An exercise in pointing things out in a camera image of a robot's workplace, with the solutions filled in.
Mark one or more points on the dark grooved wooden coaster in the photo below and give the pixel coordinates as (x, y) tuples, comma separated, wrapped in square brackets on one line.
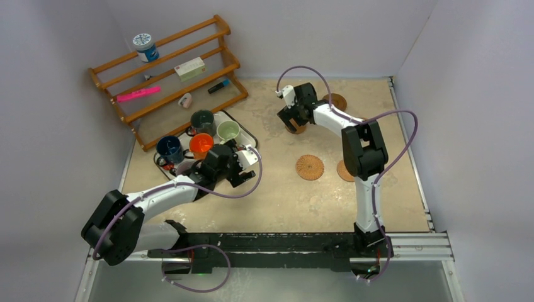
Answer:
[(338, 102)]

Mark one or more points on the light green mug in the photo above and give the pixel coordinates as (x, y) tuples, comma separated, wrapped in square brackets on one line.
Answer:
[(229, 130)]

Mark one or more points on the wooden tiered shelf rack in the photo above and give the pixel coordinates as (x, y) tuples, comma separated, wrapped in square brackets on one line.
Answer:
[(158, 115)]

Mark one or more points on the black blue marker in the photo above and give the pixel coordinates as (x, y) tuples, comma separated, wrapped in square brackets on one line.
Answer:
[(218, 86)]

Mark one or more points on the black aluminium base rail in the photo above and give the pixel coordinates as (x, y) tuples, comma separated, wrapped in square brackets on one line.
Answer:
[(338, 252)]

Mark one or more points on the white strawberry metal tray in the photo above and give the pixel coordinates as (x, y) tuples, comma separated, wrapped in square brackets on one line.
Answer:
[(246, 138)]

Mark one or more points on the plain round wooden coaster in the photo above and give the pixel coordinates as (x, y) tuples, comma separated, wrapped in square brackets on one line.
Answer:
[(297, 129)]

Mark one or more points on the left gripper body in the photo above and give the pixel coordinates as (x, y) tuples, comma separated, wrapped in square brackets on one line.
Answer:
[(235, 166)]

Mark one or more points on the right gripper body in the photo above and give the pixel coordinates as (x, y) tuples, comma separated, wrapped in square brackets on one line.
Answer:
[(293, 111)]

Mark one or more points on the blue white lidded jar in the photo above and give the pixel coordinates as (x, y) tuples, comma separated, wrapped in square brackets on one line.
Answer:
[(145, 47)]

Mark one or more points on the dark green mug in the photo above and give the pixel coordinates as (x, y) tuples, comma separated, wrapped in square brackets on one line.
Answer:
[(202, 121)]

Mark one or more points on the white green small box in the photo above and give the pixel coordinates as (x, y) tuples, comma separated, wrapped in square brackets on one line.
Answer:
[(190, 69)]

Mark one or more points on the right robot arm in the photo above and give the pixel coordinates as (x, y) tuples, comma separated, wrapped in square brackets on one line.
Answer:
[(364, 153)]

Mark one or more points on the small white pink object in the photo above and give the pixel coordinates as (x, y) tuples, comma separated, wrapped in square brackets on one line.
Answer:
[(185, 101)]

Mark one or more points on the orange mug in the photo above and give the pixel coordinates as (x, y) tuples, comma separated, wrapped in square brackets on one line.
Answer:
[(199, 146)]

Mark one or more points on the lilac purple mug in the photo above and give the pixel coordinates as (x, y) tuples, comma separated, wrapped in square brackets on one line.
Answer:
[(183, 166)]

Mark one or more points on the woven rattan round coaster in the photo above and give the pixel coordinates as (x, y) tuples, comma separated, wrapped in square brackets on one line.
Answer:
[(309, 167)]

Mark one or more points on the pink highlighter marker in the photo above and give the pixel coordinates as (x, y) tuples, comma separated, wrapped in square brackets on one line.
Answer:
[(141, 93)]

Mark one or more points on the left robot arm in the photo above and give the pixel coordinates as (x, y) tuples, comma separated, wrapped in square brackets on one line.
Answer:
[(115, 226)]

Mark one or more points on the dark blue mug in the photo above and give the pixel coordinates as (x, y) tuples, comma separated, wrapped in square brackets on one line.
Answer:
[(170, 149)]

